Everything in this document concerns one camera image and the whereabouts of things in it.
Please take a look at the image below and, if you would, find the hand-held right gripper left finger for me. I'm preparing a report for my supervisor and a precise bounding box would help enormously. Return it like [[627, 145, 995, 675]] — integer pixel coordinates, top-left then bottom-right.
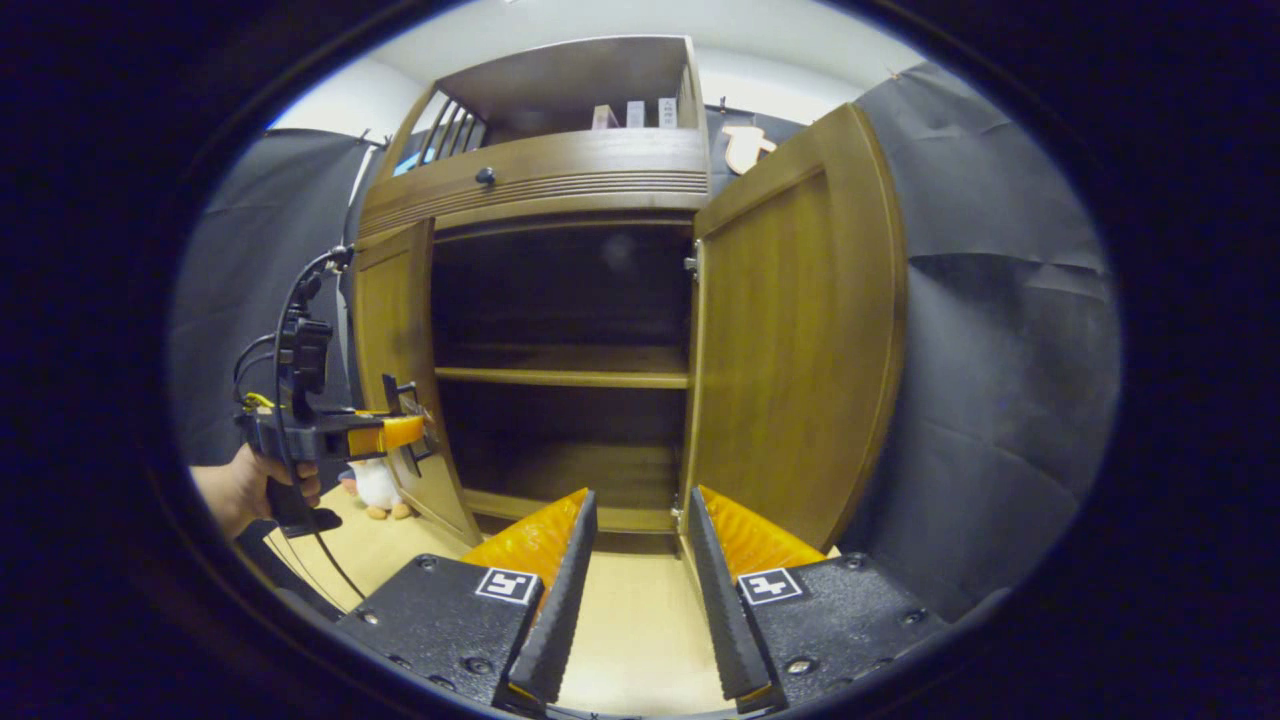
[[335, 488, 599, 713]]

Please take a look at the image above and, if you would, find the black door handle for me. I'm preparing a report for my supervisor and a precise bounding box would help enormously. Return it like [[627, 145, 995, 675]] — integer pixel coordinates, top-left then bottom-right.
[[383, 373, 437, 479]]

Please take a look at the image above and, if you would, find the wooden cabinet drawer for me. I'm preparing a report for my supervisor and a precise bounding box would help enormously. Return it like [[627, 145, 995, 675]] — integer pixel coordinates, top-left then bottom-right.
[[358, 127, 712, 241]]

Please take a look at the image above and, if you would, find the wooden double-door shoe cabinet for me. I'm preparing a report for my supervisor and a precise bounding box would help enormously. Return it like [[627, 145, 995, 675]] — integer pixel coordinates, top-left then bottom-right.
[[345, 35, 909, 556]]

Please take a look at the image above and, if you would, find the black backdrop cloth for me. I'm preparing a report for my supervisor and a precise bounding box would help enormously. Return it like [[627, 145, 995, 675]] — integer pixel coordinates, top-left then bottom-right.
[[168, 62, 1123, 626]]

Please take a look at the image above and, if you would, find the wooden shoe cabinet door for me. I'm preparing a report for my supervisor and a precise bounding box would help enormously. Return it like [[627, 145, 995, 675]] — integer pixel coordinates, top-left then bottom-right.
[[683, 102, 909, 553], [350, 218, 483, 546]]

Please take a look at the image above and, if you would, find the white plush toy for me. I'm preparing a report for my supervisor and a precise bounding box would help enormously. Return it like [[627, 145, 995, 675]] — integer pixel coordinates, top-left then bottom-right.
[[340, 455, 414, 522]]

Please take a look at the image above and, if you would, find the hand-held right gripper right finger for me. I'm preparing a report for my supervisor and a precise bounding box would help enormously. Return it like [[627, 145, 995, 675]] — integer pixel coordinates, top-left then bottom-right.
[[685, 485, 951, 713]]

